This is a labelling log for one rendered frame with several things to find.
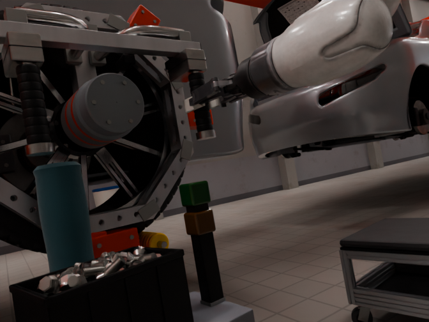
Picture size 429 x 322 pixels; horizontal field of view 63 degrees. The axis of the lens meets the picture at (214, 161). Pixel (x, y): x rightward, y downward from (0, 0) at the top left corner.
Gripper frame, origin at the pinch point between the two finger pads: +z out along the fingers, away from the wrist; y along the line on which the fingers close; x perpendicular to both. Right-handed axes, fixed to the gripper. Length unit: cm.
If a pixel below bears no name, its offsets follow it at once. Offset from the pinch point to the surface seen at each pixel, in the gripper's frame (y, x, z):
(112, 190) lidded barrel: 146, -15, 456
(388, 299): 68, -69, 4
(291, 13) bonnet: 277, 146, 177
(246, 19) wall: 550, 330, 505
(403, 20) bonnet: 314, 97, 79
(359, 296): 68, -70, 15
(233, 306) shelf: -12.2, -38.0, -15.7
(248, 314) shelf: -12.2, -38.3, -19.2
